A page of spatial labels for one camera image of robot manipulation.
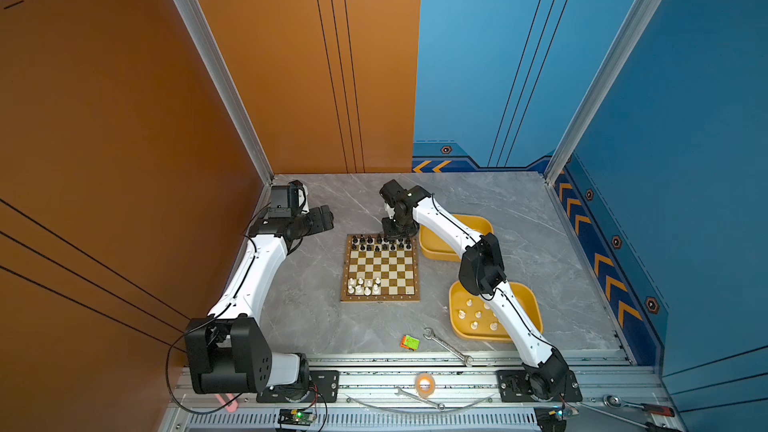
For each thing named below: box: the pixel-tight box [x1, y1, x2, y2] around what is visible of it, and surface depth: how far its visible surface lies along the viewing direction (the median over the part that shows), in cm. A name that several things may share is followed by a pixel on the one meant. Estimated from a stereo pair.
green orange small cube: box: [400, 334, 420, 351], surface depth 80 cm
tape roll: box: [415, 373, 436, 398], surface depth 76 cm
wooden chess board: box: [340, 233, 420, 303], surface depth 94 cm
